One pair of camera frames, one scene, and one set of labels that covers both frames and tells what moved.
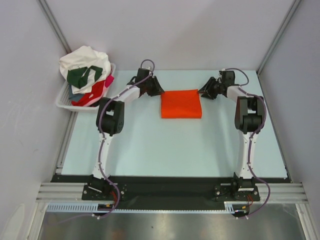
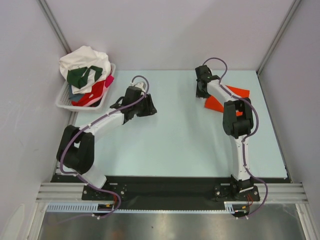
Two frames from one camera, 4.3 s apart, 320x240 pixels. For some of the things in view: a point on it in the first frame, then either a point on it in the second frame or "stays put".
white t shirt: [85, 56] stays put
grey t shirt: [74, 97] stays put
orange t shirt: [181, 104] to [212, 103]
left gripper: [157, 89] to [150, 109]
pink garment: [108, 81] stays put
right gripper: [210, 87] to [200, 85]
